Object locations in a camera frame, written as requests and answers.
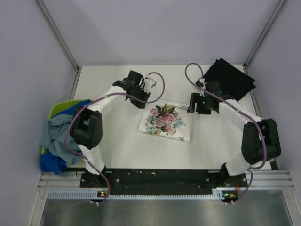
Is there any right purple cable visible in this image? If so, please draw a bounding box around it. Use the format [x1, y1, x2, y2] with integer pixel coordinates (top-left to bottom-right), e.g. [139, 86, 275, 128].
[184, 62, 269, 196]

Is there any grey blue t shirt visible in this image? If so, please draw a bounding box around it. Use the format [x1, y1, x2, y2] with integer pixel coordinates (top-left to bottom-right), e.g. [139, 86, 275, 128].
[39, 114, 82, 165]

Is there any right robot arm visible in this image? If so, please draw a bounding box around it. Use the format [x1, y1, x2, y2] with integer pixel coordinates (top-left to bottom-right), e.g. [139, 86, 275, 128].
[187, 79, 281, 186]

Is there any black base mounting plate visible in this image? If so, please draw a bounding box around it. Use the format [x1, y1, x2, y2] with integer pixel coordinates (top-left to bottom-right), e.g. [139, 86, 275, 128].
[80, 169, 247, 195]

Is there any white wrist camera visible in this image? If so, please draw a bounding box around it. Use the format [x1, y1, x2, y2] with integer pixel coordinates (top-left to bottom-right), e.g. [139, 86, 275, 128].
[196, 78, 206, 89]
[142, 75, 157, 92]

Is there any green plastic basket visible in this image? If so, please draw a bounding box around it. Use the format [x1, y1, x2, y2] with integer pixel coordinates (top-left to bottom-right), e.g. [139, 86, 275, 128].
[41, 99, 92, 154]

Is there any right aluminium frame post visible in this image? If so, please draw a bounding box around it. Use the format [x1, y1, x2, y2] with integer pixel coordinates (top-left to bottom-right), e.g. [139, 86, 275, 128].
[243, 0, 288, 70]

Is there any aluminium frame post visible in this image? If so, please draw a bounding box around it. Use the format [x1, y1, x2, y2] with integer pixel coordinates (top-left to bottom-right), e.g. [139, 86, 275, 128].
[243, 0, 288, 70]
[35, 0, 81, 71]

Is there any white floral t shirt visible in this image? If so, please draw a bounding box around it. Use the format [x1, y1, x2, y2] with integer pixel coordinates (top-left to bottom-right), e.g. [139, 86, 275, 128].
[138, 100, 194, 142]

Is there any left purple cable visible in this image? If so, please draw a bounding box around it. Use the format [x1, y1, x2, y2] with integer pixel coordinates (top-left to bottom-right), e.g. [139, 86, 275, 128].
[63, 72, 166, 189]

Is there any left aluminium frame post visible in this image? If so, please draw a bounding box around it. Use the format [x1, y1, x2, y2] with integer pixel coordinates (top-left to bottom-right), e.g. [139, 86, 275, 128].
[35, 0, 81, 71]

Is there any folded black t shirt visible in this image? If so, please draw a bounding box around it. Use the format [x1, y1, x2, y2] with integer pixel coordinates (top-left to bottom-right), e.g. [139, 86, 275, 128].
[204, 58, 256, 101]

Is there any slotted cable duct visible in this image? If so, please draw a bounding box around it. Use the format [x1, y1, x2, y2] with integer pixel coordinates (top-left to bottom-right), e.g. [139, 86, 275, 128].
[47, 190, 234, 200]

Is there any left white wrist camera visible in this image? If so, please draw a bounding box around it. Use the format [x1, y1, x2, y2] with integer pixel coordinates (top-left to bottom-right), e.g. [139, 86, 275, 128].
[142, 75, 157, 92]

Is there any purple cable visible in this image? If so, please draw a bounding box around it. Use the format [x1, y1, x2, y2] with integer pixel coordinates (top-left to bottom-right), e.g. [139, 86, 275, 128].
[184, 62, 269, 196]
[63, 72, 166, 189]

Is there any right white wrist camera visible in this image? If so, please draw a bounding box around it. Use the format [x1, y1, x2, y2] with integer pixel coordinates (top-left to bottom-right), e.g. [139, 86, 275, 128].
[196, 78, 206, 89]

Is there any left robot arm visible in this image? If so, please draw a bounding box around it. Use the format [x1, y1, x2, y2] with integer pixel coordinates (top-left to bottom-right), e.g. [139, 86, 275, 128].
[70, 70, 157, 187]

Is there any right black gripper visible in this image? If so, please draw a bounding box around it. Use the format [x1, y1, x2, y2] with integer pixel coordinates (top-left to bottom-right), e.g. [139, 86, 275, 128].
[187, 93, 212, 115]

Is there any royal blue t shirt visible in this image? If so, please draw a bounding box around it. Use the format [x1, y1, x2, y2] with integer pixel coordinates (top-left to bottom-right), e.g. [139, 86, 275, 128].
[39, 99, 91, 175]

